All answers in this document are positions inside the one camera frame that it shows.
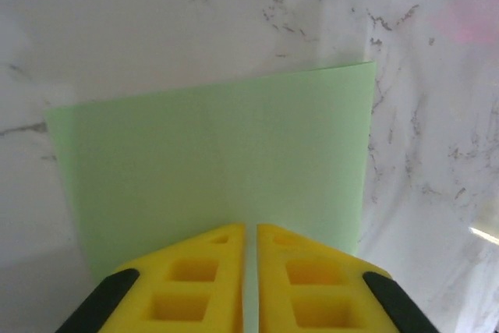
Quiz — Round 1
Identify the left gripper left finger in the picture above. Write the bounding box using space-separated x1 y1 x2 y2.
54 222 247 333

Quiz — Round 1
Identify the light green paper sheet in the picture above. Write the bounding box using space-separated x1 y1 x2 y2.
43 60 378 333

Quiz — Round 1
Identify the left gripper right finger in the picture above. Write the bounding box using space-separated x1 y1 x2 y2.
256 223 437 333

